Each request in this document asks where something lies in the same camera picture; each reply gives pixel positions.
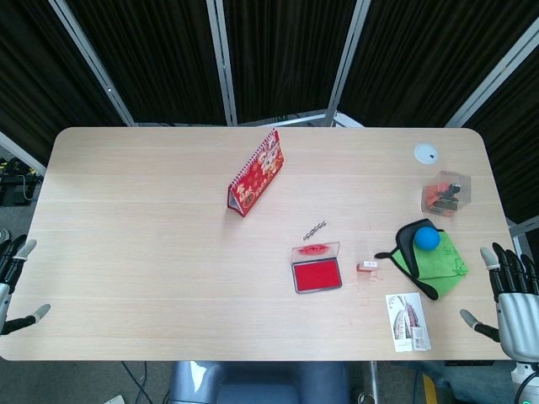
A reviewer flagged blue floor cable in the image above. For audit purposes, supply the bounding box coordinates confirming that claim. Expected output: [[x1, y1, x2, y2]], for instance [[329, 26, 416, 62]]
[[121, 360, 149, 395]]

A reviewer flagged red desk calendar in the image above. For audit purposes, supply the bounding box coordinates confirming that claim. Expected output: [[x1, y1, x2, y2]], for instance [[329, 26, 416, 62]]
[[227, 128, 286, 219]]

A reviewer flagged grey metal screen post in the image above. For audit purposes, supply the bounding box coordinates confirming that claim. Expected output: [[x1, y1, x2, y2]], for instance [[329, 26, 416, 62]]
[[205, 0, 239, 127], [444, 19, 539, 128], [507, 216, 539, 270], [0, 130, 47, 174], [323, 0, 371, 126], [48, 0, 136, 127]]

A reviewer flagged black eye mask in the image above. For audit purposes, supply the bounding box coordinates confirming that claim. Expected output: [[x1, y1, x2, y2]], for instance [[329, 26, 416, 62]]
[[374, 218, 446, 302]]

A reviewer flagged clear box of binder clips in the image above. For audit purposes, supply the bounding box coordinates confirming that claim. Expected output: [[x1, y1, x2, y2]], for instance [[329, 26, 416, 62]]
[[421, 170, 472, 219]]

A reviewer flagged blue ball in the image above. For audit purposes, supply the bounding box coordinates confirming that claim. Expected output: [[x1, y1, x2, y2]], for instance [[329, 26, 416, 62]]
[[413, 228, 441, 253]]

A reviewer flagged metal table leg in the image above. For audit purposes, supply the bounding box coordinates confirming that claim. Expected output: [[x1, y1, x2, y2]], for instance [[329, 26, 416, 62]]
[[368, 360, 380, 404]]

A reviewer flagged small printed card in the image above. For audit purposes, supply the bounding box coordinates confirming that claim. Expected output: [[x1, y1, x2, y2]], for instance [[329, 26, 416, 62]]
[[410, 327, 431, 351]]

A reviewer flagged white illustrated postcard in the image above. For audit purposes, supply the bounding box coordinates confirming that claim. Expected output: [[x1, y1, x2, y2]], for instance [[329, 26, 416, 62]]
[[385, 291, 431, 353]]

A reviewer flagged white round grommet cap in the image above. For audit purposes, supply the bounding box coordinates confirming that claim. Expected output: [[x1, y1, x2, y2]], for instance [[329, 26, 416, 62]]
[[413, 143, 439, 164]]

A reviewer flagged black yellow equipment pile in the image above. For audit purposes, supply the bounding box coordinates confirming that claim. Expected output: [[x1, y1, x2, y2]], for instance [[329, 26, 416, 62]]
[[0, 157, 43, 207]]

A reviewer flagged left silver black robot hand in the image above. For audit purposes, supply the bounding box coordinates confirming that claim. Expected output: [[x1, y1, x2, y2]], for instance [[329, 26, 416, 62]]
[[0, 235, 52, 337]]

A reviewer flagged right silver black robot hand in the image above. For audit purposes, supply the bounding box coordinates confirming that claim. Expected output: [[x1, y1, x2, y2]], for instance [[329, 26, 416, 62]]
[[459, 242, 539, 363]]

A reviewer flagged red ink pad clear lid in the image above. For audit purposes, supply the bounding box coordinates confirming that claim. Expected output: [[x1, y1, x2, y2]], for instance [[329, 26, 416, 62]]
[[290, 240, 343, 295]]

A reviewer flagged small metal chain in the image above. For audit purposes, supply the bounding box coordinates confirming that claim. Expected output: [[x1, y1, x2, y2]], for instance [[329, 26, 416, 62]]
[[302, 219, 328, 242]]

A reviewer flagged green cloth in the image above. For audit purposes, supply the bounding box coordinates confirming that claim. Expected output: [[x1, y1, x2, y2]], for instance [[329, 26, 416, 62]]
[[389, 231, 470, 295]]

